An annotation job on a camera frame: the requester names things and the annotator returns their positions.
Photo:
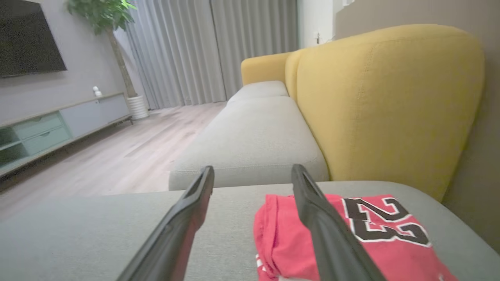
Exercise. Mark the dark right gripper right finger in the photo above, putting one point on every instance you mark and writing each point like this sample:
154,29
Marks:
332,242

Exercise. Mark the large yellow sofa backrest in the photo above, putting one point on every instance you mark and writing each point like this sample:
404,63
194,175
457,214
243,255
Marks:
390,109

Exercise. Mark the narrow yellow sofa backrest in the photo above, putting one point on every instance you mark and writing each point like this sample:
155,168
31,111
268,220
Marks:
291,74

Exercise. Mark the red and white basketball jersey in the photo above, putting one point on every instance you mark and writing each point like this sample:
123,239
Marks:
281,238

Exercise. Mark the grey pleated curtains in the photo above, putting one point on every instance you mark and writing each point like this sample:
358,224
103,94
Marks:
195,50

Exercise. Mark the black wall television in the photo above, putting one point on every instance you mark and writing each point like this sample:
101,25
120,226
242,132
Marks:
27,35

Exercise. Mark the low grey TV cabinet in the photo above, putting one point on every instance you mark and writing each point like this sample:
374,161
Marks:
86,117

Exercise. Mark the wide grey sofa seat cushion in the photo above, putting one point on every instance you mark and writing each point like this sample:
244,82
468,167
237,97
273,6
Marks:
97,234

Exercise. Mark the yellow sofa armrest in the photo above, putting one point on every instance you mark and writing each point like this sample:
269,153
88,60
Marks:
263,68

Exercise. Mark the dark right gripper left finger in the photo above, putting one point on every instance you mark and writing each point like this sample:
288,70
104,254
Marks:
175,242

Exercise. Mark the small white security camera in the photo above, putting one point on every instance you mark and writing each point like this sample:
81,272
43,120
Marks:
97,91

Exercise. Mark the green indoor tree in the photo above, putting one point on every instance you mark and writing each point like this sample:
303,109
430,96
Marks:
103,15

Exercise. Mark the white ribbed plant pot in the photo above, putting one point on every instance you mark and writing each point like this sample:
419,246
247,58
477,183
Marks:
138,107

